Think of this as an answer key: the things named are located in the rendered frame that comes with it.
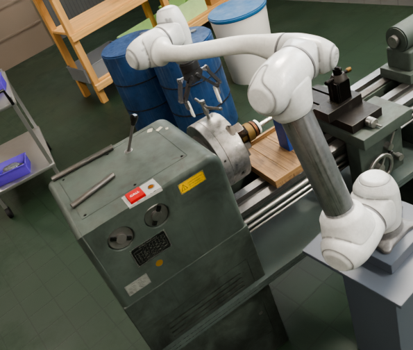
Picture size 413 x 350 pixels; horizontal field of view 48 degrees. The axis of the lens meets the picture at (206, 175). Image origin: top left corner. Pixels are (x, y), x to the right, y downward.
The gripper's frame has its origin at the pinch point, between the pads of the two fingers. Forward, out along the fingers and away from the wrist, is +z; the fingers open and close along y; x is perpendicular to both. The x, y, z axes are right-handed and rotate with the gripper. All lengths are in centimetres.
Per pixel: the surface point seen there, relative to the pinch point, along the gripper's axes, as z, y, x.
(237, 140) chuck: 15.5, 4.1, -10.3
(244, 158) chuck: 23.7, 3.9, -12.0
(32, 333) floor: 120, -144, 89
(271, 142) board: 41, 29, 19
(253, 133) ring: 22.2, 15.2, 1.0
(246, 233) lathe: 51, -10, -21
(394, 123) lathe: 43, 74, -16
